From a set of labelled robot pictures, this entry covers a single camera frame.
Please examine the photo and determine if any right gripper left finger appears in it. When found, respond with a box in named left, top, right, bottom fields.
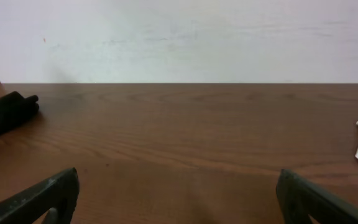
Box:
left=0, top=167, right=80, bottom=223

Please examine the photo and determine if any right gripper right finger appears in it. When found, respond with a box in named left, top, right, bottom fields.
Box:
left=276, top=169, right=358, bottom=224

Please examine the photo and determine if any black polo shirt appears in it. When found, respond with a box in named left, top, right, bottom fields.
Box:
left=0, top=91, right=39, bottom=135

